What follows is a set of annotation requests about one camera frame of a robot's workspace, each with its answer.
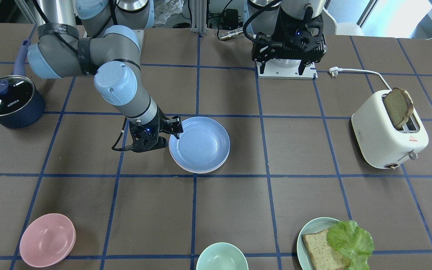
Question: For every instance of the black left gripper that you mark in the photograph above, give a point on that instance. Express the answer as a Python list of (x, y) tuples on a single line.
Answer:
[(284, 22)]

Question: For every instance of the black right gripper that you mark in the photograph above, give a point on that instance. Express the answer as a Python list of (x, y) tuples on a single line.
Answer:
[(164, 125)]

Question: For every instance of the blue plate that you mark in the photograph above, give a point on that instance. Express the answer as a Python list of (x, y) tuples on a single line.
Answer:
[(202, 138)]

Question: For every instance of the pink plate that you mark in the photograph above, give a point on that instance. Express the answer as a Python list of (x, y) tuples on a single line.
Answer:
[(204, 166)]

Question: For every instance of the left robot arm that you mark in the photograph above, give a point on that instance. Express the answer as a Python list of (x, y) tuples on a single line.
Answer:
[(263, 14)]

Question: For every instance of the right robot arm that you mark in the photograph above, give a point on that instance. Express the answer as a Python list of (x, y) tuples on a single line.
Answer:
[(97, 38)]

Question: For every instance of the white chair back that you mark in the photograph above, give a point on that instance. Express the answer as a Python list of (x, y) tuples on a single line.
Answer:
[(331, 27)]

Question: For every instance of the bread slice in toaster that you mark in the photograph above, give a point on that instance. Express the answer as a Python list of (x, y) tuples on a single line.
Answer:
[(399, 106)]

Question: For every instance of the white toaster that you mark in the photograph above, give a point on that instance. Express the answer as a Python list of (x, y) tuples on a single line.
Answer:
[(381, 145)]

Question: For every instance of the green bowl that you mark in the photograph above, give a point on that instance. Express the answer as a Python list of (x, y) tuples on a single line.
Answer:
[(222, 256)]

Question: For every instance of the green plate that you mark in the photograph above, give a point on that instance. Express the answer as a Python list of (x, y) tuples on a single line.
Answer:
[(313, 226)]

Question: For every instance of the pink bowl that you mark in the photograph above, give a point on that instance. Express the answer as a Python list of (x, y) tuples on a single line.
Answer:
[(47, 240)]

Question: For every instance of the dark blue cooking pot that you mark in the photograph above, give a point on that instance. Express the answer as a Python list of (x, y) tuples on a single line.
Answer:
[(21, 104)]

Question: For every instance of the green lettuce leaf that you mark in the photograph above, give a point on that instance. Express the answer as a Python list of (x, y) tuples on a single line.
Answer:
[(352, 242)]

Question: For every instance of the brown bread slice on plate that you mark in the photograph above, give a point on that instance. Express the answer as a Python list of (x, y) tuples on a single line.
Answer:
[(322, 255)]

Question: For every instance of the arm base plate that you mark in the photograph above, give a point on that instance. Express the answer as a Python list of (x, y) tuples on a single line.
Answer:
[(287, 69)]

